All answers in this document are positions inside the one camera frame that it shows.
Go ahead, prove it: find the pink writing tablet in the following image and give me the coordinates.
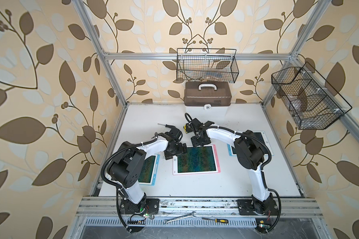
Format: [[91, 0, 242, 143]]
[[173, 144, 221, 176]]

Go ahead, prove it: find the blue writing tablet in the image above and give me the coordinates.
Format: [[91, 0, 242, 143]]
[[227, 131, 274, 156], [138, 154, 160, 186]]

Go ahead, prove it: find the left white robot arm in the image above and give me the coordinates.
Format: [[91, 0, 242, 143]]
[[100, 124, 187, 207]]

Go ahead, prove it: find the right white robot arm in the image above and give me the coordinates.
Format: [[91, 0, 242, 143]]
[[184, 113, 273, 215]]

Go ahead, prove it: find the black yellow tape measure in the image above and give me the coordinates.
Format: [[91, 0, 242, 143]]
[[184, 123, 192, 133]]

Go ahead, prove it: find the small black screwdriver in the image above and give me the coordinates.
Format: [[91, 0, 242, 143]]
[[158, 123, 173, 129]]

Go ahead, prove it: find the brown white toolbox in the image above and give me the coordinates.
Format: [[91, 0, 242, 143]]
[[183, 82, 232, 111]]

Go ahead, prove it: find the silver wrench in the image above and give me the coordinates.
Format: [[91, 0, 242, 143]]
[[163, 211, 196, 225]]

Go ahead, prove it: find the yellow black screwdriver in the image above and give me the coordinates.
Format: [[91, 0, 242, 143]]
[[201, 217, 229, 224]]

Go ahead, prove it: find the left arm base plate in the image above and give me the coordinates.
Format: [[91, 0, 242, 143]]
[[121, 198, 160, 215]]

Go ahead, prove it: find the right black corrugated cable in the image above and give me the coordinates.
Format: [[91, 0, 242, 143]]
[[184, 112, 282, 234]]

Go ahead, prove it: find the back wire basket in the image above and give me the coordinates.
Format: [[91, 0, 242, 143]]
[[176, 47, 239, 83]]

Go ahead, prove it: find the wire basket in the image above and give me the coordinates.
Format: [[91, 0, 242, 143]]
[[271, 62, 353, 130], [176, 47, 239, 83]]

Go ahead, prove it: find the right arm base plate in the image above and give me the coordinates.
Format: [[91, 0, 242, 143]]
[[236, 199, 279, 217]]

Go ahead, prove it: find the aluminium front rail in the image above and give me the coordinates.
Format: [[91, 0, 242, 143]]
[[76, 197, 323, 219]]

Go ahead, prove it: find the right wire basket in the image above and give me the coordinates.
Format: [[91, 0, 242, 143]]
[[271, 62, 353, 130]]

